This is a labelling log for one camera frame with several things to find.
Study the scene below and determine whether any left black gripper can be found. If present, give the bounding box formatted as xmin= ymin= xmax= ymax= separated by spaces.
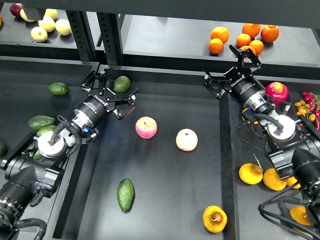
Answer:
xmin=71 ymin=67 xmax=139 ymax=128

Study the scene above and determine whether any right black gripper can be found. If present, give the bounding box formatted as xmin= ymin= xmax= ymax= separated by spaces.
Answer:
xmin=202 ymin=44 xmax=266 ymax=108

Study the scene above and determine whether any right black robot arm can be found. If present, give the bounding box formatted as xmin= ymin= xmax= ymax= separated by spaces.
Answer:
xmin=204 ymin=45 xmax=320 ymax=240

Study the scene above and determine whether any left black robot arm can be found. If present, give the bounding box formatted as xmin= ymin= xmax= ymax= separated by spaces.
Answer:
xmin=0 ymin=68 xmax=136 ymax=240

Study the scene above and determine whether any yellow pear behind arm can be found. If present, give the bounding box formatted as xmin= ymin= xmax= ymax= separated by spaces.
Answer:
xmin=286 ymin=176 xmax=301 ymax=189

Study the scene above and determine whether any green avocado at tray corner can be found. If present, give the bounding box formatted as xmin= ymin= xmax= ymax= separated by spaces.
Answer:
xmin=113 ymin=75 xmax=131 ymax=93

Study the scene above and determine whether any yellow pear upper right tray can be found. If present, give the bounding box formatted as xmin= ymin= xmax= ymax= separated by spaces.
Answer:
xmin=241 ymin=107 xmax=259 ymax=125

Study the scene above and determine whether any green avocado left tray top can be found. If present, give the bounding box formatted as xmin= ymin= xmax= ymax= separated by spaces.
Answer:
xmin=48 ymin=82 xmax=69 ymax=96

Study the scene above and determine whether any green avocado middle pile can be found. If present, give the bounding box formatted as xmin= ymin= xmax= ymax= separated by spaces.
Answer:
xmin=36 ymin=125 xmax=57 ymax=137

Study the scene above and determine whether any yellow pear shelf right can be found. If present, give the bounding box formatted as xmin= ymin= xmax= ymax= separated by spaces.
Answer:
xmin=55 ymin=18 xmax=72 ymax=36

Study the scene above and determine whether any yellow pear shelf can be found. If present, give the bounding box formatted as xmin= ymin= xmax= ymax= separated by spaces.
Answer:
xmin=38 ymin=15 xmax=56 ymax=33
xmin=44 ymin=8 xmax=58 ymax=21
xmin=55 ymin=18 xmax=72 ymax=36
xmin=30 ymin=26 xmax=48 ymax=43

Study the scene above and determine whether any yellow pear shelf front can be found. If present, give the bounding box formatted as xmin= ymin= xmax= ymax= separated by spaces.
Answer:
xmin=30 ymin=26 xmax=48 ymax=43

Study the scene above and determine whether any yellow pear shelf middle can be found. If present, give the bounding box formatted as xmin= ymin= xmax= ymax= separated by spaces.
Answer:
xmin=38 ymin=15 xmax=56 ymax=33

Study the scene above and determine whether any green avocado lower pile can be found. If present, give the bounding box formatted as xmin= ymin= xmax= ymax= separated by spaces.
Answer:
xmin=26 ymin=143 xmax=43 ymax=160

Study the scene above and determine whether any yellow pear shelf top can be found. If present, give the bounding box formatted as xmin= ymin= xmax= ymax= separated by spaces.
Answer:
xmin=44 ymin=8 xmax=58 ymax=21

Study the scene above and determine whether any yellow pear under label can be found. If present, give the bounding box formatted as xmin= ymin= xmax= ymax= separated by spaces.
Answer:
xmin=20 ymin=9 xmax=35 ymax=23

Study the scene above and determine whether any avocado at left edge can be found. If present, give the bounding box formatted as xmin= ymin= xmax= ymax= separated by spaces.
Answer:
xmin=0 ymin=142 xmax=7 ymax=157

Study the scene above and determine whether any orange front bottom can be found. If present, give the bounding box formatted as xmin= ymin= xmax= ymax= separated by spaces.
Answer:
xmin=237 ymin=45 xmax=257 ymax=56

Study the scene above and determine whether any orange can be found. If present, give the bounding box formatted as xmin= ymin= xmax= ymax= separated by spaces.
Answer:
xmin=208 ymin=38 xmax=224 ymax=55
xmin=237 ymin=45 xmax=257 ymax=56
xmin=242 ymin=23 xmax=261 ymax=39
xmin=210 ymin=26 xmax=230 ymax=44
xmin=260 ymin=25 xmax=280 ymax=43

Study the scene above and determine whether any orange far left bottom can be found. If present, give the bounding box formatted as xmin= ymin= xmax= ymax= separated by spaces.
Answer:
xmin=208 ymin=38 xmax=224 ymax=55

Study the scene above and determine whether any orange centre small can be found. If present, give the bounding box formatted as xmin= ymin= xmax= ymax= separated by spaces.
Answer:
xmin=236 ymin=33 xmax=252 ymax=48

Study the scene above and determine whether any orange small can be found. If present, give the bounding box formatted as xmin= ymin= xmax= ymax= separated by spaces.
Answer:
xmin=249 ymin=40 xmax=264 ymax=56
xmin=236 ymin=33 xmax=252 ymax=48

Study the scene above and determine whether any orange right small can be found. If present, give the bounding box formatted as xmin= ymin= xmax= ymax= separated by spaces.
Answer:
xmin=249 ymin=40 xmax=264 ymax=56

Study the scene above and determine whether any red pomegranate fruit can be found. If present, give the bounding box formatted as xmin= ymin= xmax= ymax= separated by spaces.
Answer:
xmin=265 ymin=82 xmax=289 ymax=105

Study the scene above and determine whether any orange far left top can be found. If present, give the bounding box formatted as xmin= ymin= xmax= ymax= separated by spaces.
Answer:
xmin=210 ymin=26 xmax=230 ymax=44

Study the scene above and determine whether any orange top middle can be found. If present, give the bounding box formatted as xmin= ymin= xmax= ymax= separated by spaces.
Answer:
xmin=242 ymin=23 xmax=261 ymax=39

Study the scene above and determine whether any pink red apple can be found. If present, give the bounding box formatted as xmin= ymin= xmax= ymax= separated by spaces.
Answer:
xmin=135 ymin=116 xmax=158 ymax=139

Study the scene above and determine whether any black metal shelf upright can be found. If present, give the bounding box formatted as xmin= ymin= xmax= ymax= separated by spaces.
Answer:
xmin=65 ymin=10 xmax=125 ymax=66

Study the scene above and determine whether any orange top right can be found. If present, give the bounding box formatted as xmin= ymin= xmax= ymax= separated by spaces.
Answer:
xmin=260 ymin=25 xmax=280 ymax=43

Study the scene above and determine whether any black left tray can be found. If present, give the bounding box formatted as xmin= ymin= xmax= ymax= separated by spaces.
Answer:
xmin=0 ymin=56 xmax=99 ymax=240

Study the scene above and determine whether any black tray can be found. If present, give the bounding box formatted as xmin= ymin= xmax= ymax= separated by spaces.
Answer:
xmin=219 ymin=74 xmax=320 ymax=240
xmin=0 ymin=56 xmax=99 ymax=240
xmin=43 ymin=64 xmax=240 ymax=240

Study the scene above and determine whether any pale yellow pink apple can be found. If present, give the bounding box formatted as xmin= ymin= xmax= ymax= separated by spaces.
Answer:
xmin=175 ymin=128 xmax=198 ymax=152

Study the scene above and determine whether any red chili pepper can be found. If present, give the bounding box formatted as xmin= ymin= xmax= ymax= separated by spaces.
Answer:
xmin=314 ymin=117 xmax=320 ymax=132

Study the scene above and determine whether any black centre tray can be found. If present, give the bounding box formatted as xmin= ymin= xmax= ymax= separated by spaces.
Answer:
xmin=43 ymin=64 xmax=240 ymax=240

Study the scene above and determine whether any dark red apple on shelf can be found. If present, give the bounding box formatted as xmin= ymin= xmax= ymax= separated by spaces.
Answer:
xmin=9 ymin=3 xmax=23 ymax=18

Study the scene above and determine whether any black right tray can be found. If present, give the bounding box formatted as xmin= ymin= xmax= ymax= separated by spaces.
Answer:
xmin=219 ymin=74 xmax=320 ymax=240

